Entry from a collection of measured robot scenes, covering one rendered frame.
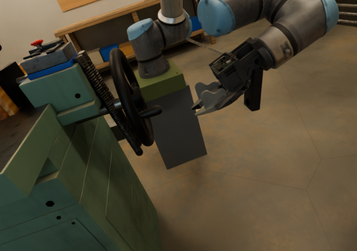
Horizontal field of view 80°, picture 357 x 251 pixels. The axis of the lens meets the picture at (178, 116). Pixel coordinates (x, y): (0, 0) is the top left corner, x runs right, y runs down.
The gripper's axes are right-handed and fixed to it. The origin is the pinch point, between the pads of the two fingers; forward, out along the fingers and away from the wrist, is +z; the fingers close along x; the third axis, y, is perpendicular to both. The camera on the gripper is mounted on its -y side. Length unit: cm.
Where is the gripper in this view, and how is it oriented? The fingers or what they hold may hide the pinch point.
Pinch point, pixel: (199, 110)
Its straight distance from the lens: 55.1
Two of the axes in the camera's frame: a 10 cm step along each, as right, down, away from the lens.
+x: 2.0, 5.0, -8.4
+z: -8.0, 5.8, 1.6
